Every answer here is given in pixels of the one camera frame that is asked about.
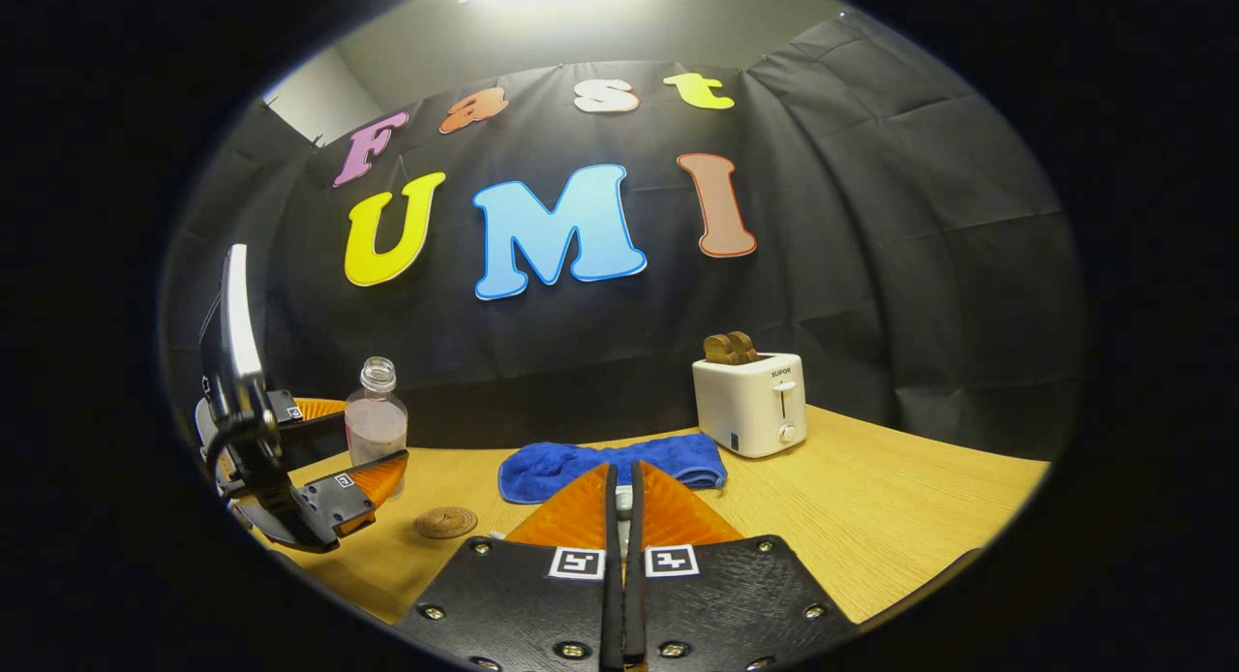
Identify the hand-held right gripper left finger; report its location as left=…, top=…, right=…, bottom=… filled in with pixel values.
left=392, top=462, right=620, bottom=672

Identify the round brown coaster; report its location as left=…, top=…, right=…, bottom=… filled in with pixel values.
left=413, top=506, right=479, bottom=540

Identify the blue towel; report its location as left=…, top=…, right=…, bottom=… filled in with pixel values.
left=498, top=434, right=729, bottom=505

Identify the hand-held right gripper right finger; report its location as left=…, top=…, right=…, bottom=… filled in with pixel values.
left=624, top=459, right=860, bottom=672

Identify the white toaster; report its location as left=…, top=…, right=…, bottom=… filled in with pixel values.
left=692, top=352, right=808, bottom=459

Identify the clear plastic water bottle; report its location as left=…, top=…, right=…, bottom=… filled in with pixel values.
left=345, top=356, right=409, bottom=468

